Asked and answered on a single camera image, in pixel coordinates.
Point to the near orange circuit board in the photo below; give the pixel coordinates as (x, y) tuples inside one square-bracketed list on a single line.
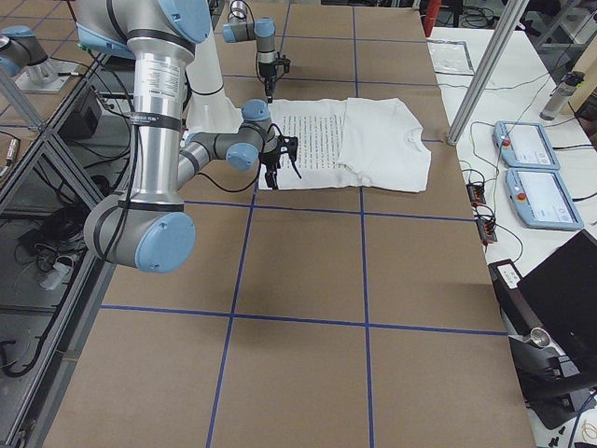
[(486, 229)]

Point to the far blue teach pendant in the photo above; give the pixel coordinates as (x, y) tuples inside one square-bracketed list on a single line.
[(524, 145)]

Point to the near blue teach pendant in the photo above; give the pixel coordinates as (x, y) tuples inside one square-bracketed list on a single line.
[(542, 200)]

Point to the grey water bottle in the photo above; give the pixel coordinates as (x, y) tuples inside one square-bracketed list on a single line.
[(561, 95)]

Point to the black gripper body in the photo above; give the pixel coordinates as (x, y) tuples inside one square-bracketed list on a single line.
[(268, 69), (270, 161)]

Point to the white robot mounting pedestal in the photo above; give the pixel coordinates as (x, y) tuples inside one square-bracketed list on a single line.
[(209, 109)]

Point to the white printed t-shirt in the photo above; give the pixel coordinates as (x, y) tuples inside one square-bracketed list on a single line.
[(352, 143)]

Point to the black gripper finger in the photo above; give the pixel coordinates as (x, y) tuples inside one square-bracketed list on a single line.
[(269, 179), (269, 96), (274, 181)]

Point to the plastic sleeve with paper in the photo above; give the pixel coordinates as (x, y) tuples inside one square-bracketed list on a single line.
[(450, 57)]

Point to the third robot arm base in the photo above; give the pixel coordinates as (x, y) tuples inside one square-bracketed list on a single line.
[(24, 58)]

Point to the black monitor stand box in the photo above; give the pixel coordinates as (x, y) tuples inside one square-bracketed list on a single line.
[(553, 385)]

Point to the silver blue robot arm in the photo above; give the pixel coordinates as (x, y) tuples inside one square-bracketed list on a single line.
[(181, 120), (242, 26)]

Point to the red fire extinguisher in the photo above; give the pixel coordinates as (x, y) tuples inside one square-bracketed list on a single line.
[(430, 16)]

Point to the far orange circuit board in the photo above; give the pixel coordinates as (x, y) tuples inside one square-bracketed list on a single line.
[(476, 193)]

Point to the orange circuit board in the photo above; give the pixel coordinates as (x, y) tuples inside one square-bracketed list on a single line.
[(476, 193), (486, 229)]

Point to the aluminium frame post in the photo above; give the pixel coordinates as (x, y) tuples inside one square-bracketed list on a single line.
[(490, 58)]

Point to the blue teach pendant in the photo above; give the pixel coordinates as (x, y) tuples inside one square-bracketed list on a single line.
[(524, 145), (542, 200)]

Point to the black laptop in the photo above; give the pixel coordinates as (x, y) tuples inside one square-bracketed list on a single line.
[(561, 291)]

